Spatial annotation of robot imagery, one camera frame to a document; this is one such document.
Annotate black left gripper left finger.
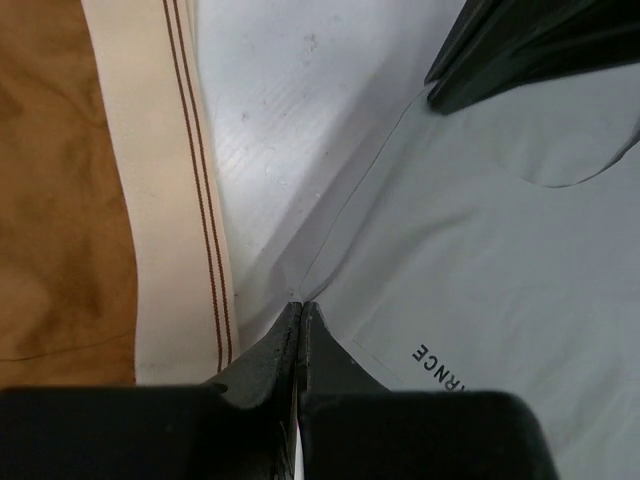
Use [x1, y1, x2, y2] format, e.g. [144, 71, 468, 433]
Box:
[199, 302, 302, 479]

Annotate brown underwear cream waistband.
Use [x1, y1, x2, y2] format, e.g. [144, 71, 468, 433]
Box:
[1, 1, 238, 387]

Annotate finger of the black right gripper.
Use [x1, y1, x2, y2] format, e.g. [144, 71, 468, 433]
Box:
[427, 0, 639, 115]
[425, 1, 565, 83]

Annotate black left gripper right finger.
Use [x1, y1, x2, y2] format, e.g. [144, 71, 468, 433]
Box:
[297, 302, 394, 479]

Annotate grey underwear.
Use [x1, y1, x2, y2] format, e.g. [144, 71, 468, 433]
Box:
[234, 74, 640, 480]

